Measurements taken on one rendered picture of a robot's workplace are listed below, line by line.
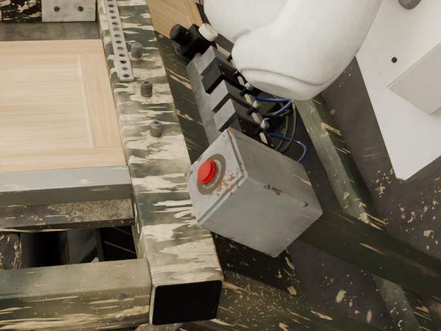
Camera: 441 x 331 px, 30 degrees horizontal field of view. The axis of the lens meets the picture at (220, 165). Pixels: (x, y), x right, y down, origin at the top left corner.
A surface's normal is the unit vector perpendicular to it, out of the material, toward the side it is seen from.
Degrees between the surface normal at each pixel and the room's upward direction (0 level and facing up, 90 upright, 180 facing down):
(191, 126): 90
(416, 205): 0
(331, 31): 83
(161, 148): 57
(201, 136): 90
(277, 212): 90
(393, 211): 0
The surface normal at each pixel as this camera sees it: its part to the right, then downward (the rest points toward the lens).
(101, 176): 0.11, -0.74
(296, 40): -0.09, 0.25
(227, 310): 0.21, 0.66
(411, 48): -0.76, -0.36
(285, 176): 0.63, -0.66
